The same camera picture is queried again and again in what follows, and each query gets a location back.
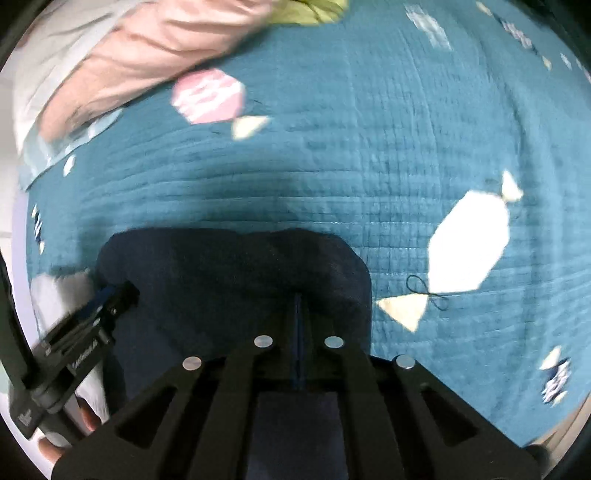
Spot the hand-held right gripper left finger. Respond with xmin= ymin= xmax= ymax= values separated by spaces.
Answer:
xmin=51 ymin=295 xmax=301 ymax=480

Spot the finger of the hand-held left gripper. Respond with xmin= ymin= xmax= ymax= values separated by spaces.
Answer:
xmin=69 ymin=281 xmax=140 ymax=333

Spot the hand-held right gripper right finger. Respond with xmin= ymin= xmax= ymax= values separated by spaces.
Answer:
xmin=299 ymin=295 xmax=541 ymax=480

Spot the dark denim jacket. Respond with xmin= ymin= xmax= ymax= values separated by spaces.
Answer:
xmin=95 ymin=227 xmax=372 ymax=407

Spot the person's left hand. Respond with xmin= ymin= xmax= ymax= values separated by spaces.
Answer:
xmin=38 ymin=397 xmax=103 ymax=464

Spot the teal candy print quilt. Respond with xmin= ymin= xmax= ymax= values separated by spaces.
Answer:
xmin=21 ymin=0 xmax=591 ymax=448

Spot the pink rolled duvet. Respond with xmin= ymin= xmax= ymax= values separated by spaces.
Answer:
xmin=39 ymin=0 xmax=278 ymax=139

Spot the white pillow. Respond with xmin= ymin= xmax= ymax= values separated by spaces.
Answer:
xmin=11 ymin=0 xmax=139 ymax=139

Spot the green duvet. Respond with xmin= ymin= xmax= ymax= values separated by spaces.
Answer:
xmin=277 ymin=0 xmax=349 ymax=26

